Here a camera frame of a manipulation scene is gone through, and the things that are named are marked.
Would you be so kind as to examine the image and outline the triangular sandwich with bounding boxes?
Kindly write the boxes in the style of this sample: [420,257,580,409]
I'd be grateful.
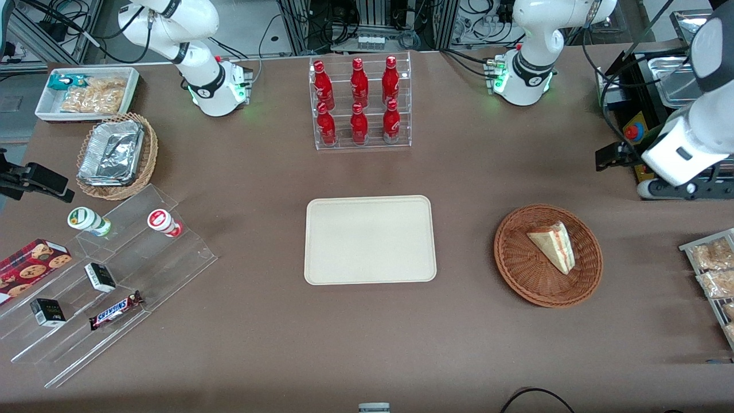
[526,221,576,276]

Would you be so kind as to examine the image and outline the light wicker basket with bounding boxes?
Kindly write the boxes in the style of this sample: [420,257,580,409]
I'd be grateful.
[76,112,159,201]

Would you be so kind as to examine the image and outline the brown wicker basket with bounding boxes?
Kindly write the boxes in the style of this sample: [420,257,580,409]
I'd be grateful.
[493,204,604,309]

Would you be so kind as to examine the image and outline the beige rectangular tray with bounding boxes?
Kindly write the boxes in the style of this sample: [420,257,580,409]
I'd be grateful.
[304,195,438,286]

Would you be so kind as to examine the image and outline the green lid yogurt cup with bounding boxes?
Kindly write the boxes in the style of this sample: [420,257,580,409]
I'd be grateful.
[67,206,113,237]

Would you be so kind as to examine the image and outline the silver foil packets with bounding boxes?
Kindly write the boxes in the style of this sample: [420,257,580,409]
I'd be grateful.
[77,119,145,187]

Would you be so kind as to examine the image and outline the white plastic snack bin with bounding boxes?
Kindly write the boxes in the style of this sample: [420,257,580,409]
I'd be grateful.
[35,67,140,123]

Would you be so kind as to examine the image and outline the black food warmer machine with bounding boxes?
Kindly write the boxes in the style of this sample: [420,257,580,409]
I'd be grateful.
[596,46,734,201]

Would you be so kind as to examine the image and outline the stainless steel pan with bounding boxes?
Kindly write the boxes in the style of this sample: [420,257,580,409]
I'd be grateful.
[650,54,705,108]

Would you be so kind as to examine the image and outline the clear bag of crackers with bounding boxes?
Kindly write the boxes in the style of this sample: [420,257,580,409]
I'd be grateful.
[60,86,103,114]
[86,77,128,114]

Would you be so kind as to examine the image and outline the red plaid cookie box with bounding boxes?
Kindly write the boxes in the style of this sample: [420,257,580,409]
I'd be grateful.
[0,238,73,305]

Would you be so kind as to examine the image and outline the metal snack rack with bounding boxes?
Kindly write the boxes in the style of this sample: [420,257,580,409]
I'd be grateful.
[679,228,734,352]

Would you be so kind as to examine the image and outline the teal snack packet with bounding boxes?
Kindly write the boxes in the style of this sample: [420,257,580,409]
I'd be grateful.
[47,73,88,92]

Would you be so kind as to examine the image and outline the small black box white label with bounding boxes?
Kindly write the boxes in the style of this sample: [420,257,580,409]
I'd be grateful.
[84,262,117,294]

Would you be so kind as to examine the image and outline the red lid yogurt cup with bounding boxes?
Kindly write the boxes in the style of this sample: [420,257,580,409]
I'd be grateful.
[147,208,184,239]

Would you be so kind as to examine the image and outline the small black box gold print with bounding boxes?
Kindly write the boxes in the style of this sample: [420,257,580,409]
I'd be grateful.
[29,298,67,328]

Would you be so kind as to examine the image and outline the Snickers chocolate bar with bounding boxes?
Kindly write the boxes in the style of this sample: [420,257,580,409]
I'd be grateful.
[88,290,145,332]

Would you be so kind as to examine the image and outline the clear acrylic stepped stand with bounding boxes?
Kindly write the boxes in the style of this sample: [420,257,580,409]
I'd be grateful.
[0,183,219,389]

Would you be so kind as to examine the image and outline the red soda bottle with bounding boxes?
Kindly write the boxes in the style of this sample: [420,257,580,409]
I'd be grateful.
[349,102,369,145]
[350,57,370,108]
[315,102,338,146]
[382,99,402,144]
[381,55,401,107]
[313,60,335,110]

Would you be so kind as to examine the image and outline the clear acrylic bottle rack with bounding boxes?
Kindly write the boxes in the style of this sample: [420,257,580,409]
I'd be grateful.
[309,51,413,151]

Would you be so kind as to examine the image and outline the aluminium frame rack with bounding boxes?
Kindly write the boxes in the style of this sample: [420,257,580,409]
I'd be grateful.
[278,0,460,54]

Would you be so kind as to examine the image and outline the black cable loop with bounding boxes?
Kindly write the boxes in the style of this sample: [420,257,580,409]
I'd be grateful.
[498,388,576,413]

